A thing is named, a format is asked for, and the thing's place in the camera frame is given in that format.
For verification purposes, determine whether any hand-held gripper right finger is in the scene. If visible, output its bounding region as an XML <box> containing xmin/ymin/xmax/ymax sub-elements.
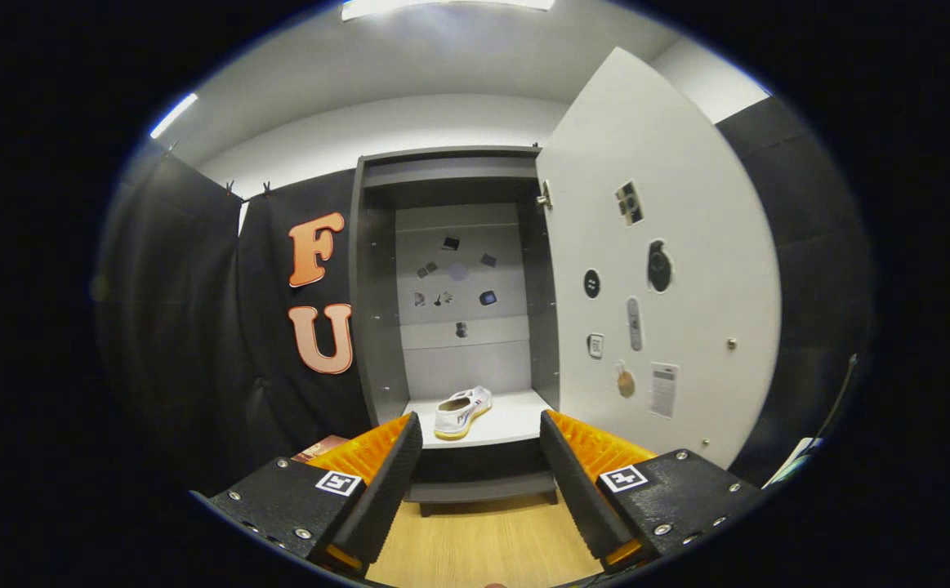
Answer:
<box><xmin>540</xmin><ymin>410</ymin><xmax>765</xmax><ymax>571</ymax></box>

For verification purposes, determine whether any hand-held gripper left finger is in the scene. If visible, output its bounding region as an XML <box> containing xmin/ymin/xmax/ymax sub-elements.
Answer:
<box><xmin>209</xmin><ymin>411</ymin><xmax>424</xmax><ymax>577</ymax></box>

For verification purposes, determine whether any white canvas shoe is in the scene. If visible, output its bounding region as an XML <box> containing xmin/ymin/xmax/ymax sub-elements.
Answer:
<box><xmin>433</xmin><ymin>385</ymin><xmax>493</xmax><ymax>441</ymax></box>

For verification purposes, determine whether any dark grey shoe cabinet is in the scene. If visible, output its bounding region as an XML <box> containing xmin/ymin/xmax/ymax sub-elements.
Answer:
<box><xmin>348</xmin><ymin>145</ymin><xmax>561</xmax><ymax>517</ymax></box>

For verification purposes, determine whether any white shoe cabinet door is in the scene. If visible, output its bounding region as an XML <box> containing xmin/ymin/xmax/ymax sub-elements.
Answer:
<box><xmin>535</xmin><ymin>47</ymin><xmax>783</xmax><ymax>470</ymax></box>

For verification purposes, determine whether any black backdrop cloth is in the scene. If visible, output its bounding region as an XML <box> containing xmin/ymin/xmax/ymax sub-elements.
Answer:
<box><xmin>95</xmin><ymin>94</ymin><xmax>876</xmax><ymax>491</ymax></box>

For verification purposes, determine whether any row of black cloth clips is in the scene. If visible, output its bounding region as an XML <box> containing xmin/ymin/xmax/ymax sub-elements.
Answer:
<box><xmin>166</xmin><ymin>140</ymin><xmax>542</xmax><ymax>201</ymax></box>

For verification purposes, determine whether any narrow ceiling light strip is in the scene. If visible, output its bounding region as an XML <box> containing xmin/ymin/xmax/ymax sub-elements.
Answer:
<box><xmin>149</xmin><ymin>92</ymin><xmax>199</xmax><ymax>140</ymax></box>

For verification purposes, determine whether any large ceiling light panel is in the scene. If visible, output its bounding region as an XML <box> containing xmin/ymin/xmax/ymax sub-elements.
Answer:
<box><xmin>341</xmin><ymin>0</ymin><xmax>557</xmax><ymax>21</ymax></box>

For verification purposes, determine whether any thin black cable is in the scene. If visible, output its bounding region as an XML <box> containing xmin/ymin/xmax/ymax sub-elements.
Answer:
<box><xmin>814</xmin><ymin>354</ymin><xmax>859</xmax><ymax>442</ymax></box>

